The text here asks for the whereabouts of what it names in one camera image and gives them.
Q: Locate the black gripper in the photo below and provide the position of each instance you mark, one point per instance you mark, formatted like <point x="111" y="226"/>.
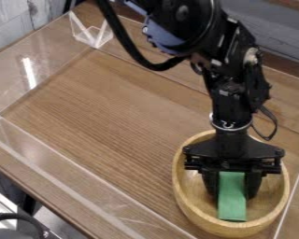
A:
<point x="233" y="152"/>

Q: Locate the green rectangular block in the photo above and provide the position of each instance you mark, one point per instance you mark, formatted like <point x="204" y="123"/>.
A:
<point x="232" y="199"/>

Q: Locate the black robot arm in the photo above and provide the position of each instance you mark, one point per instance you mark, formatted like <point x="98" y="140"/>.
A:
<point x="196" y="29"/>

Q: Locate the brown wooden bowl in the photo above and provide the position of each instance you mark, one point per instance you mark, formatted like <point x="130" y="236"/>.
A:
<point x="200" y="206"/>

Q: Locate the clear acrylic tray wall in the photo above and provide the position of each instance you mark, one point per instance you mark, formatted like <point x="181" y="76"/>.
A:
<point x="91" y="126"/>

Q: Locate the clear acrylic corner bracket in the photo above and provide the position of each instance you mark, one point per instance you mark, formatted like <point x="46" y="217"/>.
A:
<point x="94" y="36"/>

